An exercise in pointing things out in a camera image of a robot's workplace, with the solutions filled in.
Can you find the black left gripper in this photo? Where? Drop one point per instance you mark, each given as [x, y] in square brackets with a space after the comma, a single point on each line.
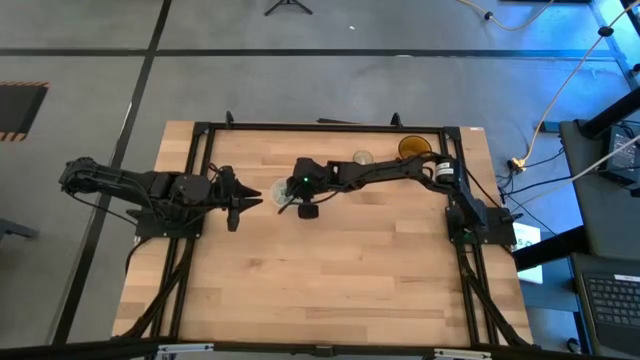
[231, 200]

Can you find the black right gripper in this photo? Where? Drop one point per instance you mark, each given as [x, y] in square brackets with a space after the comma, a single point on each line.
[312, 185]

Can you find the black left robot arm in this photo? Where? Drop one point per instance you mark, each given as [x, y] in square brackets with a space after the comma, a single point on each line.
[125, 182]

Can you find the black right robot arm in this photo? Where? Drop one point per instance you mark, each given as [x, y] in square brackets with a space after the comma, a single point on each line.
[390, 170]

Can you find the large clear plastic container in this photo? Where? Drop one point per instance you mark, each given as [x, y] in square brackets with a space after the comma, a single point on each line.
[278, 192]

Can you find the small clear plastic container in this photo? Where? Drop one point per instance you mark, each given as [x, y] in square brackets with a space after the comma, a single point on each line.
[362, 156]

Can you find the yellow mug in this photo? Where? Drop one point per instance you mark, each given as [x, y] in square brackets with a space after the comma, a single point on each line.
[414, 146]

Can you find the black crossbar with silver brackets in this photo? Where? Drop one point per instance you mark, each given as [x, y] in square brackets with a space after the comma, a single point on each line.
[320, 351]

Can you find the black tripod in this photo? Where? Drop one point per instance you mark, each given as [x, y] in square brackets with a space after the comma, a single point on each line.
[288, 2]

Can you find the power plug block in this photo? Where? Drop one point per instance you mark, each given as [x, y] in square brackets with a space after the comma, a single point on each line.
[516, 164]

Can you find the grey chair leg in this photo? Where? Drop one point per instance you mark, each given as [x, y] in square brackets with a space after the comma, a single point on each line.
[15, 229]

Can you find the white box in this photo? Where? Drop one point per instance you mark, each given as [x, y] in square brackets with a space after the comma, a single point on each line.
[530, 235]

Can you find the black hazard striped mat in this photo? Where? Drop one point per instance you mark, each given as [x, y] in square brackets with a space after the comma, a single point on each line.
[20, 110]

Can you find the grey side desk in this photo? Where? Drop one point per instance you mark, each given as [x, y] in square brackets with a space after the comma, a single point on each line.
[585, 210]

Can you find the black power adapter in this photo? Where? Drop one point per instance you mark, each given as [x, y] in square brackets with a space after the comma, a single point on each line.
[622, 155]

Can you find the laptop keyboard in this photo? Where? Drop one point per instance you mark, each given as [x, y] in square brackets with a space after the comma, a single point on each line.
[615, 305]

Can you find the black aluminium rig frame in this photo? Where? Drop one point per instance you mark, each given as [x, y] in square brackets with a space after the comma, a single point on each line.
[325, 127]

